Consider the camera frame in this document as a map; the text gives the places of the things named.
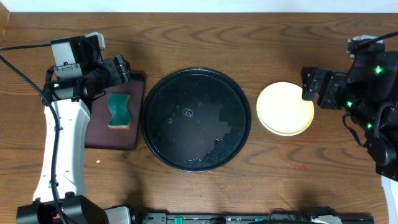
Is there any round black tray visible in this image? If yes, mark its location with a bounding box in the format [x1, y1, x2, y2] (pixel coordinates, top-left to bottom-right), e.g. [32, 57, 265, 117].
[141, 68, 251, 172]

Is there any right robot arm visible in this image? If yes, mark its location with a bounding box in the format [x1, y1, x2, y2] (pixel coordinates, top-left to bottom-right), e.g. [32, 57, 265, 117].
[301, 51, 397, 223]

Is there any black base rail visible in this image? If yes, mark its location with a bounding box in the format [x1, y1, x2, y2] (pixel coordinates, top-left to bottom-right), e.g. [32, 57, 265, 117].
[105, 206, 374, 224]

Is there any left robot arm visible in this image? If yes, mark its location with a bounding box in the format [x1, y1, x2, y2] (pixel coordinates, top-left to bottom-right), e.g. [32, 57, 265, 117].
[16, 55, 133, 223]

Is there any rectangular black sponge tray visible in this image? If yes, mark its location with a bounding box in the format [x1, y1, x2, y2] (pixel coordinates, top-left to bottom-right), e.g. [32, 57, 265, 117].
[85, 70, 146, 151]

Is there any green yellow sponge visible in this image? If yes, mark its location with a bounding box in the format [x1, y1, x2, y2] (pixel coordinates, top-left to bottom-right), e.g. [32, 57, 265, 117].
[107, 93, 131, 129]

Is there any yellow plate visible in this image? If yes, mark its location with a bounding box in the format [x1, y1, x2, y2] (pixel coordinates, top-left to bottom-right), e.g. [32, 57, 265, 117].
[256, 82, 315, 136]

